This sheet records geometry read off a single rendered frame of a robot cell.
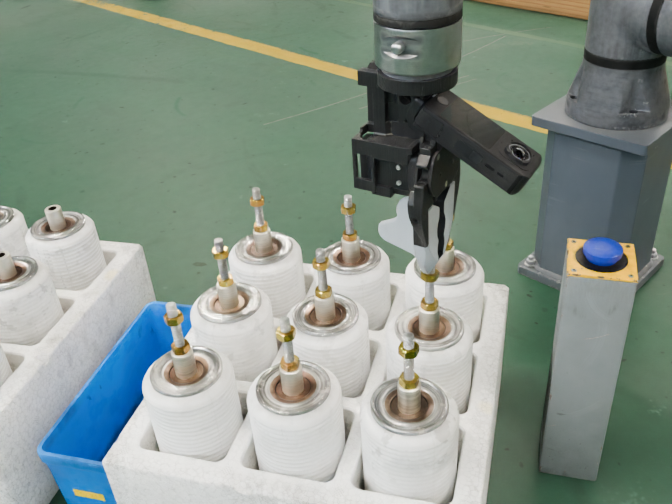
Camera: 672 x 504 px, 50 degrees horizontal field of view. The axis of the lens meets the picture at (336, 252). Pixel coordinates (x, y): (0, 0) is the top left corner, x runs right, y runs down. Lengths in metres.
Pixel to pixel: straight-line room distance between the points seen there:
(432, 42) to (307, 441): 0.39
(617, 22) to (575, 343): 0.48
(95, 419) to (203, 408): 0.30
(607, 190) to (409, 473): 0.62
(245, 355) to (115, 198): 0.90
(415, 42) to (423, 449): 0.36
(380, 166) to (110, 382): 0.54
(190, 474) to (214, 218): 0.84
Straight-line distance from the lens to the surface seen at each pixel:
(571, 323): 0.83
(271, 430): 0.72
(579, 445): 0.96
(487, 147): 0.64
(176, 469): 0.79
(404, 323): 0.80
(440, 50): 0.62
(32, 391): 0.96
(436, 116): 0.64
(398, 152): 0.65
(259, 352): 0.86
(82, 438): 1.02
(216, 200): 1.60
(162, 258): 1.44
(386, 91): 0.64
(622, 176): 1.16
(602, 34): 1.13
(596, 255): 0.79
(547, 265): 1.29
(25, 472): 0.99
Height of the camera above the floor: 0.76
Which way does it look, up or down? 34 degrees down
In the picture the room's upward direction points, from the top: 4 degrees counter-clockwise
